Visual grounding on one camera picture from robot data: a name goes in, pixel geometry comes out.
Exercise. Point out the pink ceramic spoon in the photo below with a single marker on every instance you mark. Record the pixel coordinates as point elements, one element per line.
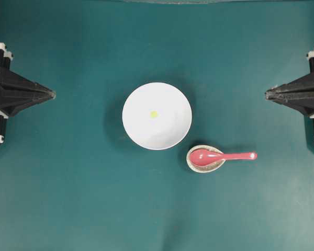
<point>203,157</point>

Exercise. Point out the speckled ceramic spoon rest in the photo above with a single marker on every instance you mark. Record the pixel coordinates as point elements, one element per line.
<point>204,169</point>

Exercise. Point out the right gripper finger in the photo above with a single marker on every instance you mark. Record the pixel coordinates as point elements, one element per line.
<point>303,84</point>
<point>304,103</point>

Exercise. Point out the white round bowl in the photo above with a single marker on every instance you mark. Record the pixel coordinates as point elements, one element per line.
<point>174,116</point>

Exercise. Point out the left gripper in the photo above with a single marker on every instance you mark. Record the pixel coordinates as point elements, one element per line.
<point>10,106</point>

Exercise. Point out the yellow hexagonal prism block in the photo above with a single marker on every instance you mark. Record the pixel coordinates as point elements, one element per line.
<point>154,114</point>

